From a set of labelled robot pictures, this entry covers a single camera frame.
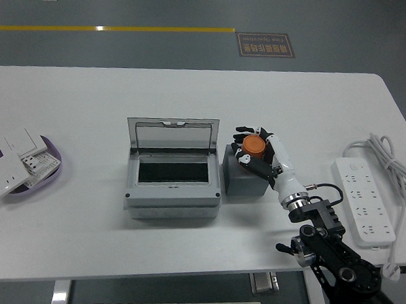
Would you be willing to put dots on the grey box with clear flap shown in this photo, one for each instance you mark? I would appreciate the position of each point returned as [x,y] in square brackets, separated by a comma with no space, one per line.
[171,194]

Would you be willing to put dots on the white wall socket plate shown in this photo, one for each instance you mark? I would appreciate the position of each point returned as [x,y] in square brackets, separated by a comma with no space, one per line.
[2,179]

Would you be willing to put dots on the white perforated socket module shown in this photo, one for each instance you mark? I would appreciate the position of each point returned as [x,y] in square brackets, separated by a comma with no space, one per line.
[44,162]

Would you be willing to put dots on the white wall switch plate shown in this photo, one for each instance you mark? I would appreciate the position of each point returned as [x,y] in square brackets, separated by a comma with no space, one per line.
[21,142]

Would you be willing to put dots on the grey control box under table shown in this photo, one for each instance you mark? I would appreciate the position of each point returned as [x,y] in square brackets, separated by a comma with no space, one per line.
[264,283]

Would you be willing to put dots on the white and black robot right hand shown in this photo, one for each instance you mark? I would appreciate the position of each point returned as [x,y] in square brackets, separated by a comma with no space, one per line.
[285,166]

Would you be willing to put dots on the orange cylinder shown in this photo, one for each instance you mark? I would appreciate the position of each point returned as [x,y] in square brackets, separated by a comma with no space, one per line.
[253,146]

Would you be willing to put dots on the purple tray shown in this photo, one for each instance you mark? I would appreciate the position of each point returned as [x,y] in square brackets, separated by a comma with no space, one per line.
[48,181]

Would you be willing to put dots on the white power strip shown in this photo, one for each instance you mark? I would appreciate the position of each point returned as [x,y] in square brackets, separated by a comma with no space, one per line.
[364,201]

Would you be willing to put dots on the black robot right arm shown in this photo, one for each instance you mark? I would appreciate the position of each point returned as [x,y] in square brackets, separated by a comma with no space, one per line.
[337,257]

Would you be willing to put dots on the grey cube with round hole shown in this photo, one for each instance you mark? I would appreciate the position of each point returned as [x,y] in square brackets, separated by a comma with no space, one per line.
[243,184]

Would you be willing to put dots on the white table leg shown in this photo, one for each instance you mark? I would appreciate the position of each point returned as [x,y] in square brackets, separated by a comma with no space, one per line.
[314,297]
[60,294]

